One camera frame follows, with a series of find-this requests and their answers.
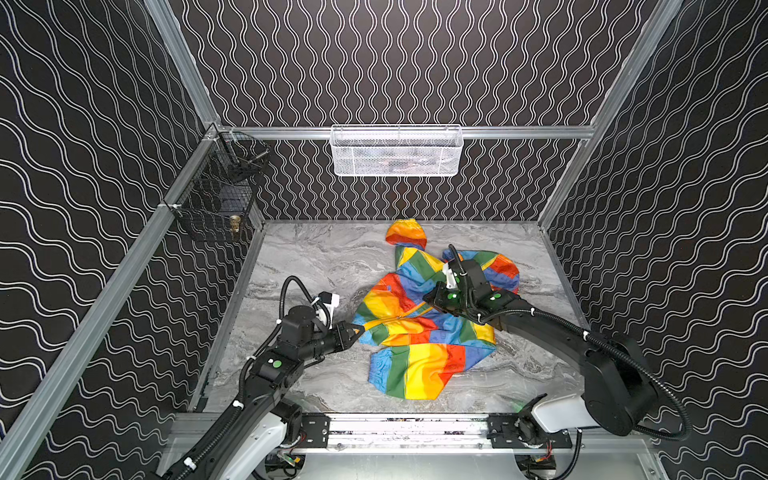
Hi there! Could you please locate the rainbow striped jacket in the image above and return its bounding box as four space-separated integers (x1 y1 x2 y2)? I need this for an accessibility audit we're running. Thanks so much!
353 219 496 400

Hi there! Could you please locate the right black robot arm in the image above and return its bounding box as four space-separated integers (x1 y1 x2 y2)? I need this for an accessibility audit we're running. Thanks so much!
424 260 692 444

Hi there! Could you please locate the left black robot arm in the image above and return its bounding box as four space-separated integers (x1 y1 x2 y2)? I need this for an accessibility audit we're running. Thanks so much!
150 275 365 479

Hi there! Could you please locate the brass object in basket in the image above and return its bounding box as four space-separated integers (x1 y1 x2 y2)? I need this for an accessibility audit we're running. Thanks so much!
229 215 241 234

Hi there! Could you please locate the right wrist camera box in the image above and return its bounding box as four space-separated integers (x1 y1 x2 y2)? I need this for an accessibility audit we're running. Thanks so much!
442 263 461 291

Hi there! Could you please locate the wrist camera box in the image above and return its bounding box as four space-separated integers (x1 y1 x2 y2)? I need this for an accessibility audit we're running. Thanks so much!
442 263 461 291
318 291 340 314

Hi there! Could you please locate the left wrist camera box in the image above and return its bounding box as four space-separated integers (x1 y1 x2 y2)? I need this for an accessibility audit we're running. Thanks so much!
318 291 340 314

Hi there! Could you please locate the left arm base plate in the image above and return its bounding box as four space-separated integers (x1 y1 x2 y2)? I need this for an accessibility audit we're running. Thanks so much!
263 413 331 450

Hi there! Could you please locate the aluminium front rail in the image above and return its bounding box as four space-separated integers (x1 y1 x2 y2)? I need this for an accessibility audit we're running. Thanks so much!
163 413 648 461

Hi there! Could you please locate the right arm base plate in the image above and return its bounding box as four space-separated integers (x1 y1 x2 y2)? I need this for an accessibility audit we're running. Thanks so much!
486 414 573 449

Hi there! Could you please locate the black wire wall basket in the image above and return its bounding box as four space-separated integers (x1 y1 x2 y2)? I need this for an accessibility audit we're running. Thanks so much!
171 132 271 244

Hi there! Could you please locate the white mesh wall basket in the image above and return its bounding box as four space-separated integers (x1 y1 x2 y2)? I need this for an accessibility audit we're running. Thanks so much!
329 124 464 177

